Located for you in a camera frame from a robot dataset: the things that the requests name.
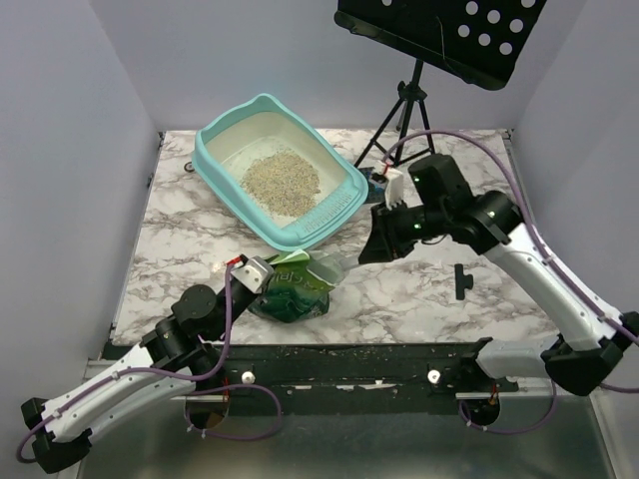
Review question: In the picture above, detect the clear plastic scoop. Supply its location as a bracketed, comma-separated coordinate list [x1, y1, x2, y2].
[307, 252, 359, 285]

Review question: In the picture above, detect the green litter bag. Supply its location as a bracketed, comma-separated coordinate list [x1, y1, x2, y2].
[249, 249, 338, 323]

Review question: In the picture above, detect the black bag clip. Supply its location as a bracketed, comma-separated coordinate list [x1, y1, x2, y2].
[454, 263, 474, 301]

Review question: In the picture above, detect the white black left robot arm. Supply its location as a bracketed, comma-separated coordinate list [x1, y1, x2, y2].
[16, 278, 266, 474]

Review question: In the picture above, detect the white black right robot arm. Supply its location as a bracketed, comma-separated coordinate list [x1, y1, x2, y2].
[357, 154, 638, 396]

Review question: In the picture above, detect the teal cat litter box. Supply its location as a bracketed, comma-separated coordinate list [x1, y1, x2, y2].
[192, 93, 368, 251]

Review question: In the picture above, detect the beige litter pile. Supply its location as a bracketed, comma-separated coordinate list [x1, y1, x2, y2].
[241, 150, 320, 218]

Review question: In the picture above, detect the black lego baseplate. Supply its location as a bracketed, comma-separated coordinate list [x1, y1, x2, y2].
[358, 167, 387, 204]

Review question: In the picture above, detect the black tripod stand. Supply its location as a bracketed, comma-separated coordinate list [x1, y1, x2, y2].
[352, 59, 446, 195]

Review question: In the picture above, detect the black music stand tray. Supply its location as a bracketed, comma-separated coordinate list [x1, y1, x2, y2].
[333, 0, 545, 91]

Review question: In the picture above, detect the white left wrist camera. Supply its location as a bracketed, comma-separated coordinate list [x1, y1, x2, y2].
[232, 256, 275, 294]

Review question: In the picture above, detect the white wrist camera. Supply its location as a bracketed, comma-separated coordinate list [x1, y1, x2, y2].
[380, 166, 404, 210]
[232, 256, 275, 294]

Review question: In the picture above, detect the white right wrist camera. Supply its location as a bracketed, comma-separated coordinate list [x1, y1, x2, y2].
[380, 166, 404, 210]

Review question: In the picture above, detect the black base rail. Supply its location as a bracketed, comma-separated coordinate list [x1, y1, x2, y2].
[102, 342, 568, 416]

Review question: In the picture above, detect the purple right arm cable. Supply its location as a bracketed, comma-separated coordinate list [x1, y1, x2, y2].
[381, 129, 639, 435]

